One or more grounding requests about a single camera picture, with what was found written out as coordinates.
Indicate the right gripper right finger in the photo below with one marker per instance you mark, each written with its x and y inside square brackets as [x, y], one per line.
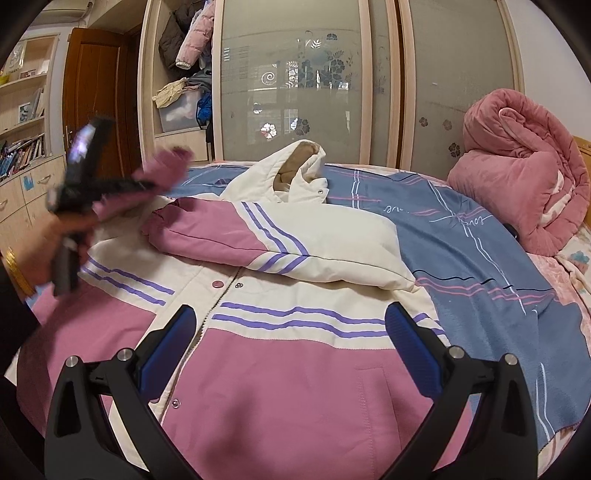
[481, 422]

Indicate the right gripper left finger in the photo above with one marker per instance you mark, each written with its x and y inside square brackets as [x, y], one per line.
[101, 425]

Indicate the pink and white hooded jacket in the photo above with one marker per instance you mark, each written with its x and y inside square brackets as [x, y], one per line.
[273, 219]

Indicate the black sleeve left forearm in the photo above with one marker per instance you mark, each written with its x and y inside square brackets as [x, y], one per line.
[17, 321]

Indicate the person's left hand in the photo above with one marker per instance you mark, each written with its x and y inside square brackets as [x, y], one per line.
[34, 257]

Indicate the row of books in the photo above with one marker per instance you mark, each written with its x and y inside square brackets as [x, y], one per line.
[18, 155]

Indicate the brown wooden door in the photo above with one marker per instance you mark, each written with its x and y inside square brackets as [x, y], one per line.
[100, 80]

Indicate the cream crumpled cloth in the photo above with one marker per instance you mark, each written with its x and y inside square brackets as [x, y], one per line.
[169, 93]

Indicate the light wood bookshelf cabinet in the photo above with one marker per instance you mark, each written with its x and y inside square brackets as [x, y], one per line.
[30, 166]

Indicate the translucent plastic storage box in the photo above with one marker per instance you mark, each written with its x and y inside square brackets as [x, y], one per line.
[182, 113]

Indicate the wardrobe wooden drawer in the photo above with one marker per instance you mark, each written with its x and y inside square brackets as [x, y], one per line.
[189, 139]

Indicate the blue garment in wardrobe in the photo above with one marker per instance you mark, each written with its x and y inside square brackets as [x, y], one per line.
[204, 110]

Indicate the blue plaid bed sheet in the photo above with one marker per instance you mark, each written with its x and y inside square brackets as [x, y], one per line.
[461, 258]

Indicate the pink floral bed cover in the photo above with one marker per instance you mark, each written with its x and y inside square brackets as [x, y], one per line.
[569, 274]

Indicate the pink puffer jacket hanging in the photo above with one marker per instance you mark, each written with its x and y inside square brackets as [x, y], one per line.
[199, 34]

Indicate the dark brown hanging coat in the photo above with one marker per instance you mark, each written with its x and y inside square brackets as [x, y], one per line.
[174, 33]

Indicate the frosted glass wardrobe door left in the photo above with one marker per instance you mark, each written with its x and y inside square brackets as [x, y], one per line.
[293, 70]

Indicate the frosted glass wardrobe door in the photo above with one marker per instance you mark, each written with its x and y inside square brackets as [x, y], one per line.
[455, 53]
[293, 70]

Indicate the rolled pink quilt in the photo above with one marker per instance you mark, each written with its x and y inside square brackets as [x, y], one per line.
[523, 165]

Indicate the wooden headboard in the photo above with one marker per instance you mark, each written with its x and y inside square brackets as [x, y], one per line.
[584, 147]

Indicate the frosted glass wardrobe door right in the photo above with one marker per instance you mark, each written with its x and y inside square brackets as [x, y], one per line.
[455, 53]

